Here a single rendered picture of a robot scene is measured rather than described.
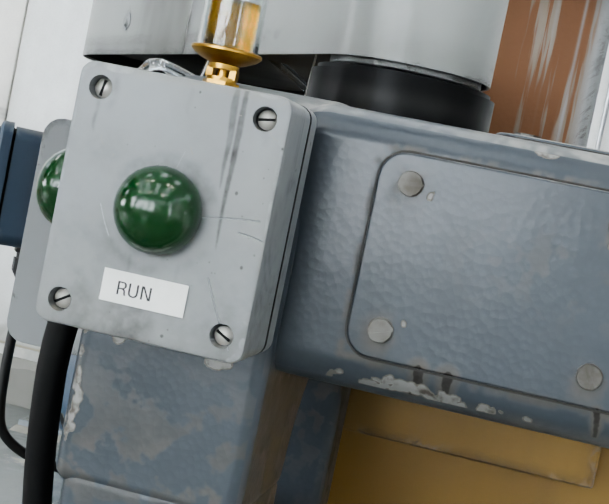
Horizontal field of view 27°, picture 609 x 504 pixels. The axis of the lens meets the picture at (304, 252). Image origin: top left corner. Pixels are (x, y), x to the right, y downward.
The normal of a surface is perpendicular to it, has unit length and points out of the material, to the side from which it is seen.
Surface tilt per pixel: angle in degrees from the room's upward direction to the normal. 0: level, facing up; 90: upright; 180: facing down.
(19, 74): 90
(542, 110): 90
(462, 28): 90
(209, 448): 90
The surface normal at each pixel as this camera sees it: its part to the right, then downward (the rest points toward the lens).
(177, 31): -0.87, -0.15
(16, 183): 0.25, 0.10
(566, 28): -0.19, 0.01
